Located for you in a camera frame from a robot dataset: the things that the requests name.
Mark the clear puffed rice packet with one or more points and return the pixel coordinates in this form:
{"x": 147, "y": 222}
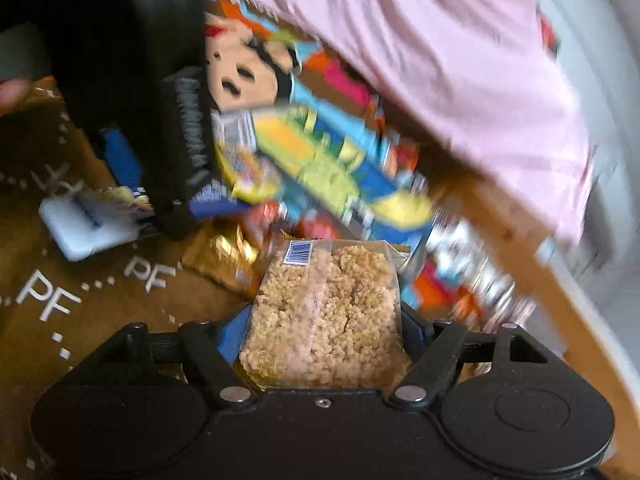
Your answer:
{"x": 325, "y": 320}

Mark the cartoon monkey printed blanket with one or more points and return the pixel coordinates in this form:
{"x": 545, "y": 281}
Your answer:
{"x": 100, "y": 330}

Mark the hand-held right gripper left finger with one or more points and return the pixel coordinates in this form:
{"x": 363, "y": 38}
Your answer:
{"x": 236, "y": 327}

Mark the person's left hand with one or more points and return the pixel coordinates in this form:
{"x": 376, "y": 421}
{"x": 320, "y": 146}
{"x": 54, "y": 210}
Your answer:
{"x": 11, "y": 94}

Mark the small yellow snack packet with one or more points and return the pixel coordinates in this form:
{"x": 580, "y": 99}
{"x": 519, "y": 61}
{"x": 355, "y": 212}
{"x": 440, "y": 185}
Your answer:
{"x": 247, "y": 170}

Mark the pink quilt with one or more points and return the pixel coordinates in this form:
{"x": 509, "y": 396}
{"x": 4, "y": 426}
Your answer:
{"x": 425, "y": 60}

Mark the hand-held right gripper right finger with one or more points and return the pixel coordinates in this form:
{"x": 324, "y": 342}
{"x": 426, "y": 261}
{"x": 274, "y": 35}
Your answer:
{"x": 417, "y": 330}

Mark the yellow blue snack bag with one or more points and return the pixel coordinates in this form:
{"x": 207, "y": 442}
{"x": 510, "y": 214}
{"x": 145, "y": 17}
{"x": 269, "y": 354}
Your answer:
{"x": 340, "y": 170}

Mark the white packet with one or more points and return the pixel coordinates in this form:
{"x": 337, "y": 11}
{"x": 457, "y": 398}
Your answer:
{"x": 80, "y": 227}

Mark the gold snack packet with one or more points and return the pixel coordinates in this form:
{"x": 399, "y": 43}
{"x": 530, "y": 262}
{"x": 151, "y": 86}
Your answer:
{"x": 220, "y": 255}

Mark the pile of mixed snack packets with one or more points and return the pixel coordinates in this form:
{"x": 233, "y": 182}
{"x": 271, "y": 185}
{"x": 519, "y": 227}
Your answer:
{"x": 475, "y": 260}

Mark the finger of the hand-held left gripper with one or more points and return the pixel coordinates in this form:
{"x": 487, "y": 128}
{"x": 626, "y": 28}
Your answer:
{"x": 120, "y": 157}
{"x": 187, "y": 135}

